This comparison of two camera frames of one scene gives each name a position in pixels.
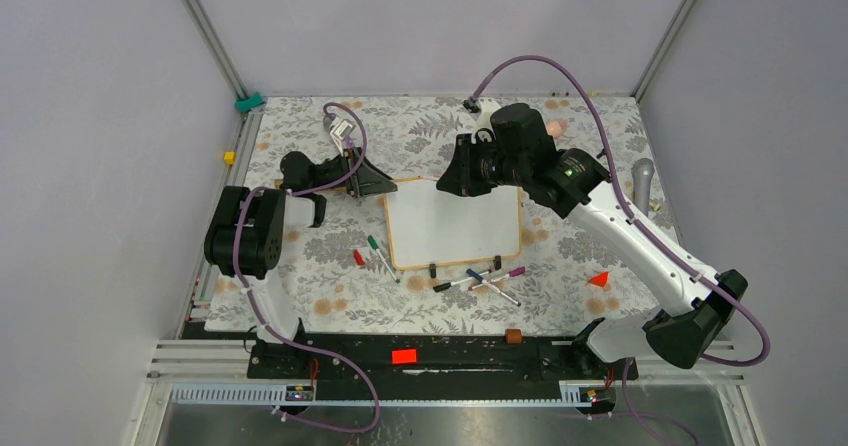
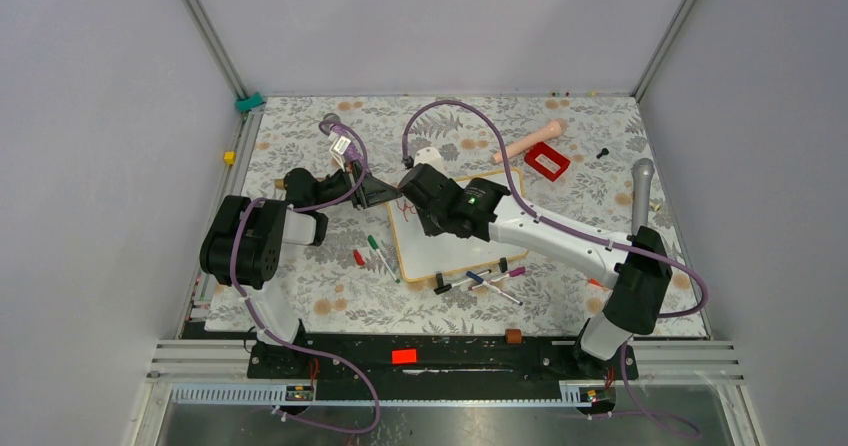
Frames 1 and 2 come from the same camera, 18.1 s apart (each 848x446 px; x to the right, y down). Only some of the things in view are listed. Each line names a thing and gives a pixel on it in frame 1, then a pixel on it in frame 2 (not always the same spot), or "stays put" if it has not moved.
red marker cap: (359, 259) stays put
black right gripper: (460, 178) to (430, 227)
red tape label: (404, 356) stays put
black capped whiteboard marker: (446, 285) stays put
